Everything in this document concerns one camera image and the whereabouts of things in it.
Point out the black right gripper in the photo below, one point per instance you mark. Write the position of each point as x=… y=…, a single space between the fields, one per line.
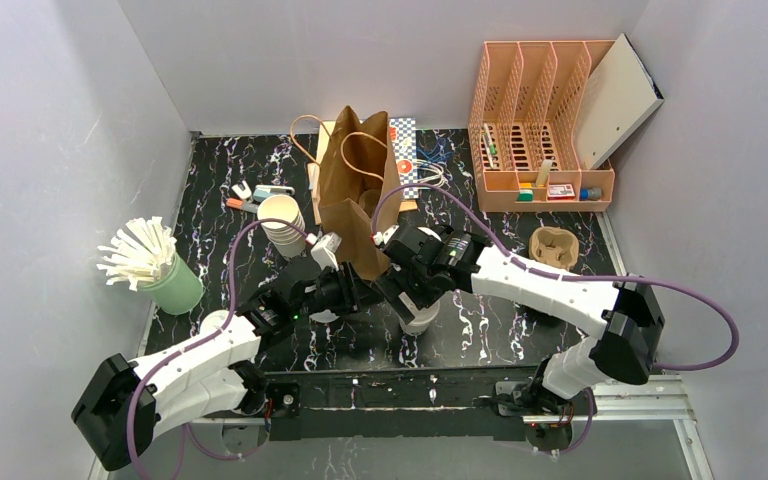
x=393 y=289

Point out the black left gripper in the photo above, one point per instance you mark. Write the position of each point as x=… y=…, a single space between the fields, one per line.
x=359 y=292

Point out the brown paper bag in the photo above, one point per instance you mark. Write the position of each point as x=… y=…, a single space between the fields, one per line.
x=357 y=177

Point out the cardboard cup carrier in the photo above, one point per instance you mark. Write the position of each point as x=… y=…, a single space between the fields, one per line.
x=555 y=247

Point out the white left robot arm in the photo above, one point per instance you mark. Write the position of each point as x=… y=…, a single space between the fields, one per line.
x=127 y=404

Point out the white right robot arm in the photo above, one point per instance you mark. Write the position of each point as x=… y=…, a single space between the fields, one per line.
x=621 y=320

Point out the stack of white lids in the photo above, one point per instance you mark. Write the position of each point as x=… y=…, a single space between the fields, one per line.
x=281 y=219

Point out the checkered paper sheet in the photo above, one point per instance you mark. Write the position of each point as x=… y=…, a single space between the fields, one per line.
x=403 y=137

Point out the green cup of stirrers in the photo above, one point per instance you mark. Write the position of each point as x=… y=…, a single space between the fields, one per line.
x=143 y=256

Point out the orange file organizer rack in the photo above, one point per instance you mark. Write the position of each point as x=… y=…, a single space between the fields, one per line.
x=522 y=124

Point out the white folder board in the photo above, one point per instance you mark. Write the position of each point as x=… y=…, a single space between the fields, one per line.
x=620 y=95

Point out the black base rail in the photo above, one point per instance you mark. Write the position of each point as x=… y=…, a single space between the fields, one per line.
x=463 y=391

